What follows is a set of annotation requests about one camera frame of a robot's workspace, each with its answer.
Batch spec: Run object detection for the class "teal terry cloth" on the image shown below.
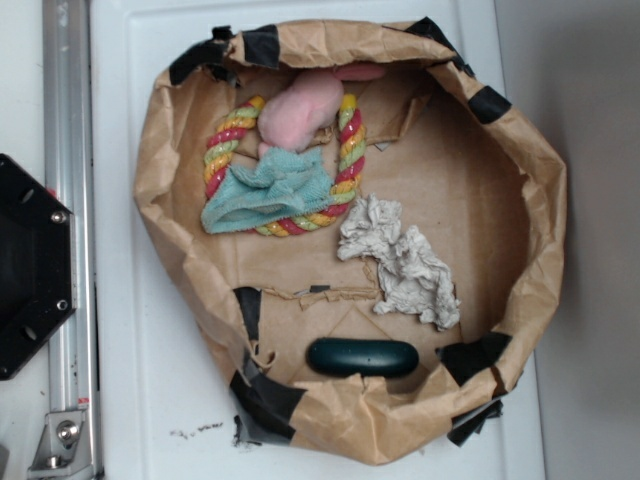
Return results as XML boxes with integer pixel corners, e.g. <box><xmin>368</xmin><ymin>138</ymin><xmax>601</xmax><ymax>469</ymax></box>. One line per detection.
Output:
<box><xmin>201</xmin><ymin>147</ymin><xmax>333</xmax><ymax>234</ymax></box>

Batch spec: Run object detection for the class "crumpled white paper towel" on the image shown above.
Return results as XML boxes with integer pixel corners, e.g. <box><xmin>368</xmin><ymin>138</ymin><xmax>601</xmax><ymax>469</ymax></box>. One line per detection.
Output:
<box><xmin>337</xmin><ymin>194</ymin><xmax>460</xmax><ymax>331</ymax></box>

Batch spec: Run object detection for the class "dark green plastic pickle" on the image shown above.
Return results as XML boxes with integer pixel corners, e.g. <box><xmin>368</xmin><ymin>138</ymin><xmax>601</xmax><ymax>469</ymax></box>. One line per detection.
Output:
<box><xmin>306</xmin><ymin>338</ymin><xmax>419</xmax><ymax>378</ymax></box>

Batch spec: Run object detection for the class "multicolour rope ring toy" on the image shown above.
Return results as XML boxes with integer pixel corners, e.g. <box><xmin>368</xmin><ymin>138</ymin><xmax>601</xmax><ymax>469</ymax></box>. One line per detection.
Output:
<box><xmin>203</xmin><ymin>94</ymin><xmax>366</xmax><ymax>237</ymax></box>

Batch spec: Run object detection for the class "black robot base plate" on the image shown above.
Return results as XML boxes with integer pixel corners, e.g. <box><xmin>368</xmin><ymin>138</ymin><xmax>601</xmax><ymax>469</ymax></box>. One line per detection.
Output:
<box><xmin>1</xmin><ymin>154</ymin><xmax>75</xmax><ymax>381</ymax></box>

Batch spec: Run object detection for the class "pink plush toy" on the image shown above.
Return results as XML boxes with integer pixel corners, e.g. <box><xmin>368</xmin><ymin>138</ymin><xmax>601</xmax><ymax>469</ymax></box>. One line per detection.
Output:
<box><xmin>258</xmin><ymin>64</ymin><xmax>385</xmax><ymax>156</ymax></box>

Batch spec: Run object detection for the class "brown paper bag bin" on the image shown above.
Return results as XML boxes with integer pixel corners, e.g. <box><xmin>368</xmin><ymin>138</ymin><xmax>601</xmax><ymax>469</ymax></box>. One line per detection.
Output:
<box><xmin>134</xmin><ymin>19</ymin><xmax>567</xmax><ymax>465</ymax></box>

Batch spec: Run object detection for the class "aluminium extrusion rail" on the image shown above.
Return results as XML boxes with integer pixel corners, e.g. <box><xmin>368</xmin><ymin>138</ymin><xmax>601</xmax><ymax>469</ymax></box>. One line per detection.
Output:
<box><xmin>42</xmin><ymin>1</ymin><xmax>104</xmax><ymax>479</ymax></box>

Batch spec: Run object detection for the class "metal corner bracket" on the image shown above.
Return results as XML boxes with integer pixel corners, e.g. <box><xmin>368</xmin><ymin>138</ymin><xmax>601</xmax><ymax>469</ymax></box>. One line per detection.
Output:
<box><xmin>27</xmin><ymin>410</ymin><xmax>93</xmax><ymax>479</ymax></box>

